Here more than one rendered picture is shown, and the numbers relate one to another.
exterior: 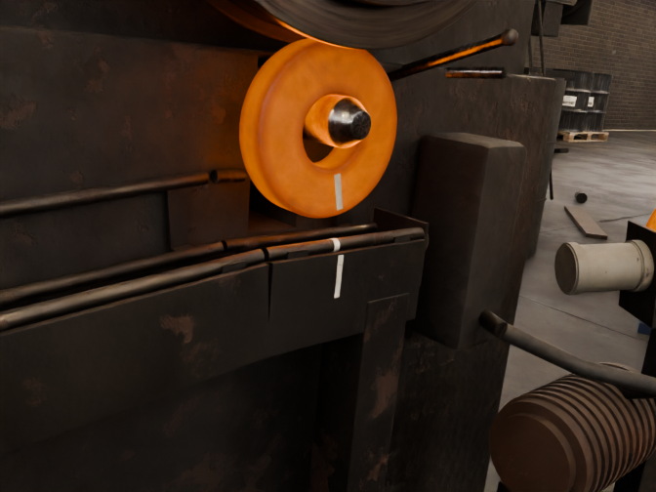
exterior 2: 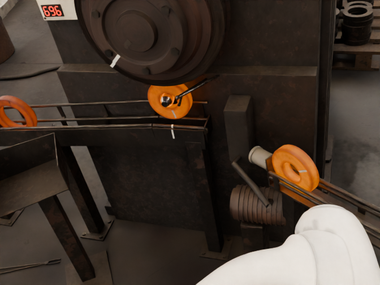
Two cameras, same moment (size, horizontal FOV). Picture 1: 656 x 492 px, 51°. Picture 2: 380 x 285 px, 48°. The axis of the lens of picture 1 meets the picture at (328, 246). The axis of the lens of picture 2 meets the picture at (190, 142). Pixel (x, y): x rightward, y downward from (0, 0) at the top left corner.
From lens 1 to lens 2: 138 cm
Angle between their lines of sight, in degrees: 62
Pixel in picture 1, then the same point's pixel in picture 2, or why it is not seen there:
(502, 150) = (230, 112)
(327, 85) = (162, 91)
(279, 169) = (155, 107)
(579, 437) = (233, 202)
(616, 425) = (254, 207)
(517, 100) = (286, 83)
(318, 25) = (149, 82)
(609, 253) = (259, 156)
